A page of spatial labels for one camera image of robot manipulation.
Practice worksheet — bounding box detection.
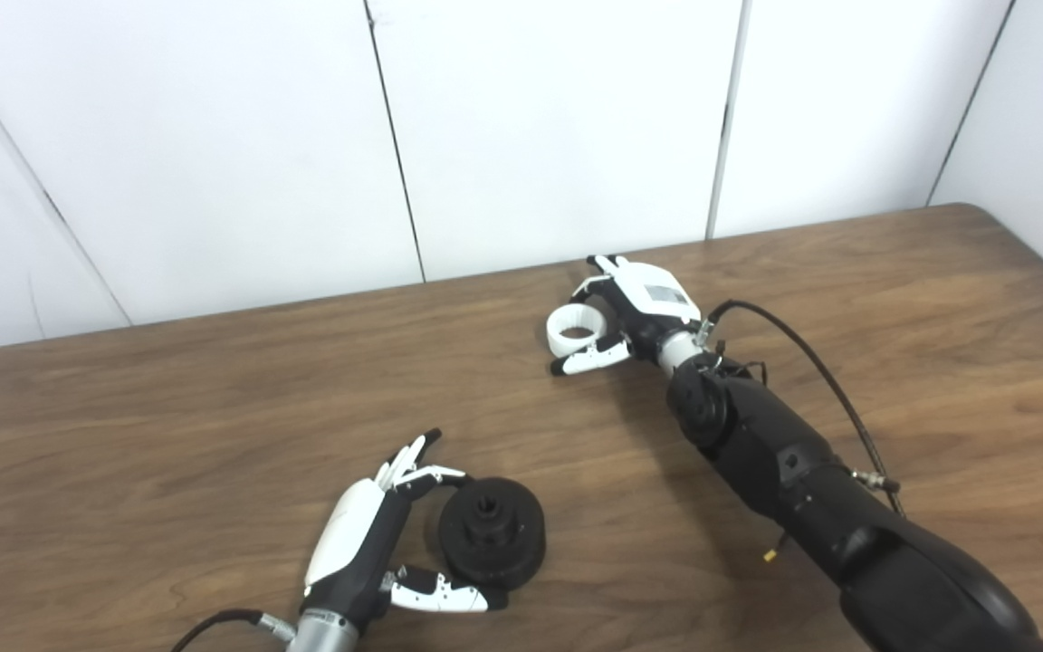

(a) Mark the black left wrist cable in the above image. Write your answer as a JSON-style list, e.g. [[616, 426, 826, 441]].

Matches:
[[170, 609, 298, 652]]

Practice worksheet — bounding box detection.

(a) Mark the white toothed ring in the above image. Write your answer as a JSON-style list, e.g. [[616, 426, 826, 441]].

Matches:
[[546, 305, 613, 359]]

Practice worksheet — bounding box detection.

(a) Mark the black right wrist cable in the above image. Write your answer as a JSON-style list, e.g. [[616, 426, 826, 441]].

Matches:
[[698, 299, 907, 517]]

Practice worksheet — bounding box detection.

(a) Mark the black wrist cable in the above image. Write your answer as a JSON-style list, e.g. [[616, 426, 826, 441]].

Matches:
[[698, 299, 907, 517], [170, 609, 298, 652]]

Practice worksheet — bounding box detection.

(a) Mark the round black part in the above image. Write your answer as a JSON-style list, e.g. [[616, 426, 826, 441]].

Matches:
[[437, 477, 547, 590]]

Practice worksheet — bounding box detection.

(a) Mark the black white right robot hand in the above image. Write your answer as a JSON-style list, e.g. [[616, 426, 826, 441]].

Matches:
[[550, 254, 703, 377]]

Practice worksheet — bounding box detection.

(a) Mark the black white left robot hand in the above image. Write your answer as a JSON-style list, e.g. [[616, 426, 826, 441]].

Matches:
[[301, 428, 509, 626]]

